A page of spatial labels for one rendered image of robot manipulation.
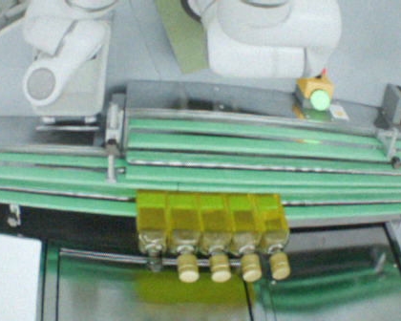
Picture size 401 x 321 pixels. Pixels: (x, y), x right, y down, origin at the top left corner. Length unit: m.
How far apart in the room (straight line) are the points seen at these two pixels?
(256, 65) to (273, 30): 0.11
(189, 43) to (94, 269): 0.50
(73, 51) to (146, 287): 0.54
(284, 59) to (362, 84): 0.59
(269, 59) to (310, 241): 0.68
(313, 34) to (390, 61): 0.68
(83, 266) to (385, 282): 0.75
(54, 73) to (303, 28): 0.35
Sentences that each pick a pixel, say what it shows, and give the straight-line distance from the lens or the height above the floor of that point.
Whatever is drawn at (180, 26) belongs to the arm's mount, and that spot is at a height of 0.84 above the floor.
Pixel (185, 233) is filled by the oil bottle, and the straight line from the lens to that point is 0.91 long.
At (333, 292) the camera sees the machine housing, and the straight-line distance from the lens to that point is 1.13.
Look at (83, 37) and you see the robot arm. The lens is 0.67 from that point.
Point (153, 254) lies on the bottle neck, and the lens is 0.88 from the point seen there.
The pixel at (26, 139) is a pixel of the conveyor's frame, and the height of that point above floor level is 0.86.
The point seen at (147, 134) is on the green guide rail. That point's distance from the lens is 0.94.
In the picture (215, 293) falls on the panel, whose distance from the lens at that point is 1.01.
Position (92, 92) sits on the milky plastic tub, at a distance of 1.08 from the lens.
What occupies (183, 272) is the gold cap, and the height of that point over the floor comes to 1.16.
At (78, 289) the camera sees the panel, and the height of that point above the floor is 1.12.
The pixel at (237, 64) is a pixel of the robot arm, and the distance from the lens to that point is 0.64.
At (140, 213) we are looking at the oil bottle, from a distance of 0.94.
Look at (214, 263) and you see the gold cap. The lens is 0.89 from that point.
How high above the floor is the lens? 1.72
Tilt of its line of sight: 53 degrees down
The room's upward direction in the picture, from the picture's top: 170 degrees clockwise
